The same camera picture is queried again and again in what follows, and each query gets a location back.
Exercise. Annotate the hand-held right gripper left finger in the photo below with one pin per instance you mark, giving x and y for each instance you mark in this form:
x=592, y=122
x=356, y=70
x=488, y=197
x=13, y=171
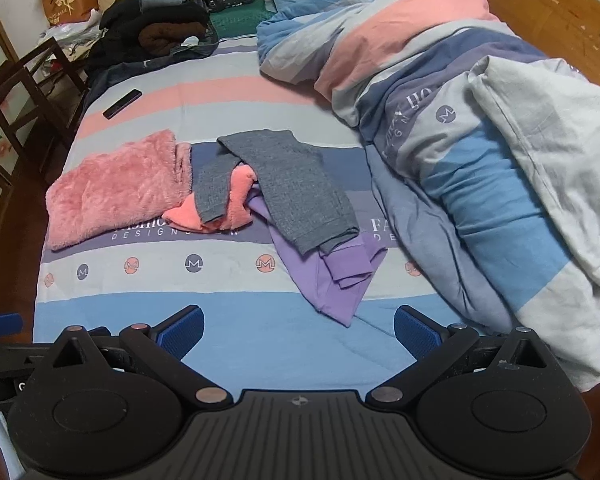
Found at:
x=182, y=331

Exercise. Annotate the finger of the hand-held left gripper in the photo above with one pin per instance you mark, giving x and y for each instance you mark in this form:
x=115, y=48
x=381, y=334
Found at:
x=0, y=325

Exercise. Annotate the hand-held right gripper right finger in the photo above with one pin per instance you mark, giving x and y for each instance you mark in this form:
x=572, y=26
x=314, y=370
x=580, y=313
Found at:
x=416, y=332

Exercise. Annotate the grey knitted socks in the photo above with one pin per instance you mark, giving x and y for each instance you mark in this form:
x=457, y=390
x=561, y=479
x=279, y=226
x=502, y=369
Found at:
x=290, y=185

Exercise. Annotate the striped bed sheet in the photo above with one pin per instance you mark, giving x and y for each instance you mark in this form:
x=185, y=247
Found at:
x=130, y=305

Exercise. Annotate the purple garment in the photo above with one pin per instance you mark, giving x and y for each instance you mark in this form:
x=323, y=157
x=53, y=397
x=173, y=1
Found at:
x=330, y=285

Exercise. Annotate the coral fleece garment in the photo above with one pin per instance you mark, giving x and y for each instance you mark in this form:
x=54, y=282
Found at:
x=240, y=195

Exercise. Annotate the pink fluffy garment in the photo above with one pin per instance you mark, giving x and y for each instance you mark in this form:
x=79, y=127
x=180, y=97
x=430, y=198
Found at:
x=115, y=190

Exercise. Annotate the striped duvet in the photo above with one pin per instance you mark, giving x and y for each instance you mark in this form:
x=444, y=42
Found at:
x=480, y=185

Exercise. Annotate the black remote control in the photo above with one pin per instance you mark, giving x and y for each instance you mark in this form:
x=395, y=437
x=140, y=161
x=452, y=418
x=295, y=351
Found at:
x=122, y=104

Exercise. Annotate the dark wooden chair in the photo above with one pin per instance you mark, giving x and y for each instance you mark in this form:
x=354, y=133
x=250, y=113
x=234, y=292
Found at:
x=25, y=90

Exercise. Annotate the dark blue denim garment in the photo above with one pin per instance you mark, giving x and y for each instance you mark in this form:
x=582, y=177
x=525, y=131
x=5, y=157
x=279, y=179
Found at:
x=195, y=49

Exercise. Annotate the brown garment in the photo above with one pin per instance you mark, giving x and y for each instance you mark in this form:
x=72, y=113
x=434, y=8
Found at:
x=172, y=37

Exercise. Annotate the white plastic bags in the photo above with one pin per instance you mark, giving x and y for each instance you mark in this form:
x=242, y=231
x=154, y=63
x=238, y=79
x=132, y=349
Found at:
x=65, y=35

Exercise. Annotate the green cloth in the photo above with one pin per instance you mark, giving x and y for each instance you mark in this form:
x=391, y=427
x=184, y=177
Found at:
x=235, y=22

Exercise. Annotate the black jacket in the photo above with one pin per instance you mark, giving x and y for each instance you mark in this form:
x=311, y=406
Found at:
x=122, y=17

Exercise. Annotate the grey folded garment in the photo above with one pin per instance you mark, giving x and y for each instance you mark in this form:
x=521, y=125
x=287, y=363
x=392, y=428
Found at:
x=157, y=1

